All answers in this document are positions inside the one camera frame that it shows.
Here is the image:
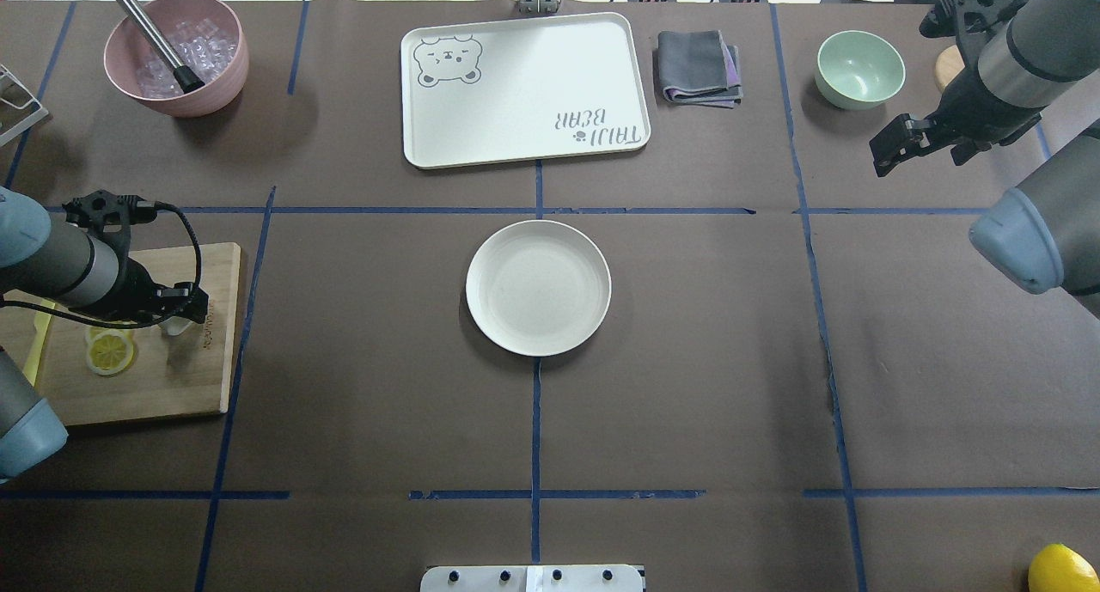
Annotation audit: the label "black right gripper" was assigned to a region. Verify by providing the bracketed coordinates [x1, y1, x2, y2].
[869, 72, 1045, 178]

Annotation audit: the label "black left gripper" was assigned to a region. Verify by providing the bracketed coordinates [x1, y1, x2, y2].
[110, 257, 209, 324]

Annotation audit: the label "cream round plate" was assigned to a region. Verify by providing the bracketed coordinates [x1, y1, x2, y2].
[464, 220, 613, 357]

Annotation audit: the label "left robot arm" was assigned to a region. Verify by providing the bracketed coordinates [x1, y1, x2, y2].
[1, 189, 209, 481]

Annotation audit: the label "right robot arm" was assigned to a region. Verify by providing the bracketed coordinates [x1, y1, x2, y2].
[870, 0, 1099, 313]

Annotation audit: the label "white bear tray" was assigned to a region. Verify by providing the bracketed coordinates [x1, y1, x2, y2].
[400, 12, 651, 169]

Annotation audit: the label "bamboo cutting board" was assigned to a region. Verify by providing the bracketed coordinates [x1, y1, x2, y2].
[1, 242, 242, 427]

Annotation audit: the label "light green bowl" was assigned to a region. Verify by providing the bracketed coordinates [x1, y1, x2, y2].
[814, 31, 908, 111]

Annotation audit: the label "wooden mug tree stand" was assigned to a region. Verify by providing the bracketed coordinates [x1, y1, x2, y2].
[932, 46, 966, 92]

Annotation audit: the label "lemon slice bottom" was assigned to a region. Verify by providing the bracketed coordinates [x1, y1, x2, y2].
[85, 333, 138, 377]

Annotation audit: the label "lemon slice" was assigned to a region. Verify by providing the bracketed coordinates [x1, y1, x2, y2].
[85, 326, 133, 346]
[85, 333, 138, 377]

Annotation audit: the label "lemon slice middle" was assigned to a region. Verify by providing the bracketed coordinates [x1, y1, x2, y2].
[85, 326, 133, 346]

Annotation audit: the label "yellow plastic knife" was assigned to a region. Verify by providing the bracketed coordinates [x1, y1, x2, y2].
[22, 313, 52, 388]

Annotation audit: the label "steel muddler black tip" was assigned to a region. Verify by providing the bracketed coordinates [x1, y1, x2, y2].
[116, 0, 205, 94]

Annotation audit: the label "grey folded cloth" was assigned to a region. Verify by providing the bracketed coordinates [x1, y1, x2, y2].
[656, 31, 743, 109]

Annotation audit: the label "clear ice cubes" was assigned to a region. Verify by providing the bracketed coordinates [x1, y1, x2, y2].
[138, 19, 237, 99]

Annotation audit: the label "pink bowl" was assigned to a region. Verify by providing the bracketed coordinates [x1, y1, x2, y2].
[103, 0, 250, 118]

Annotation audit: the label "yellow lemon lower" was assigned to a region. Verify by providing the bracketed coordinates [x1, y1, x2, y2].
[1029, 544, 1099, 591]

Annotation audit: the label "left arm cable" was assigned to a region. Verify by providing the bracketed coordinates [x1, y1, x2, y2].
[0, 201, 204, 331]

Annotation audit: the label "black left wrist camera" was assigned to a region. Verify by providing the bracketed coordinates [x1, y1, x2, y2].
[62, 190, 160, 259]

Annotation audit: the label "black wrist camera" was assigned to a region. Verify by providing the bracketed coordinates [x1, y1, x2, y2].
[919, 0, 1029, 67]
[62, 190, 160, 259]

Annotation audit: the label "white wire cup rack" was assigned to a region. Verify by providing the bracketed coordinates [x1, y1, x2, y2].
[0, 64, 50, 147]

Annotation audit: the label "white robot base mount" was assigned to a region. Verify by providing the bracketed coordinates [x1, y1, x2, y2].
[419, 564, 647, 591]

